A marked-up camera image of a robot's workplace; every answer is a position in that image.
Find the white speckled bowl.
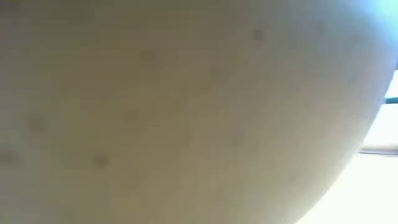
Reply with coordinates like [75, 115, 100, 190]
[0, 0, 398, 224]

